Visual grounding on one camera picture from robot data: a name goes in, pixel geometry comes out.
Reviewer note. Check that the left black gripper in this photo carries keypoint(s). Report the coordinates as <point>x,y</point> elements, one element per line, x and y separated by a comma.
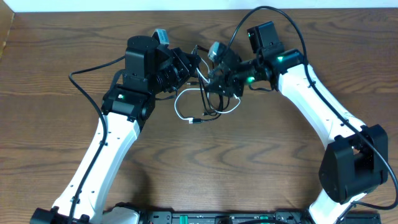
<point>185,64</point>

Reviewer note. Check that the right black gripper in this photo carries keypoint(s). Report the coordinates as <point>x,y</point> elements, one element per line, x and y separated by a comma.
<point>228,80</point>

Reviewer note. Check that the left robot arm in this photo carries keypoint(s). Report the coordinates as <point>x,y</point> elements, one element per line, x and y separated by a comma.
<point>150,68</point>

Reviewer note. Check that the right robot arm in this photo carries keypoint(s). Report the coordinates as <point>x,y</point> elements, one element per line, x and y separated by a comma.
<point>354,163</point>

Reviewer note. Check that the wooden panel at left edge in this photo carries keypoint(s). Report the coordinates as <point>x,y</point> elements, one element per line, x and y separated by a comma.
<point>6,20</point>

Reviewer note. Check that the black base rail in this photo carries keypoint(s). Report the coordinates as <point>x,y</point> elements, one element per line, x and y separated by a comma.
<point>224,217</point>

